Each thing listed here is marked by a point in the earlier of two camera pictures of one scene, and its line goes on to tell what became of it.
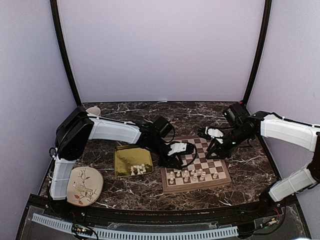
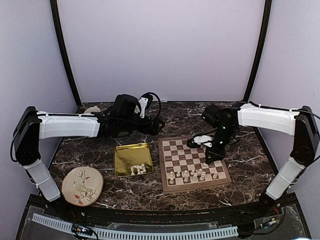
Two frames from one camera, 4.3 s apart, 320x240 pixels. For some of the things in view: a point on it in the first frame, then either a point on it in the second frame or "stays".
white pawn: [215, 175] stays
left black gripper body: [162, 162] to [127, 124]
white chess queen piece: [202, 176] stays
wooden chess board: [204, 172] stays
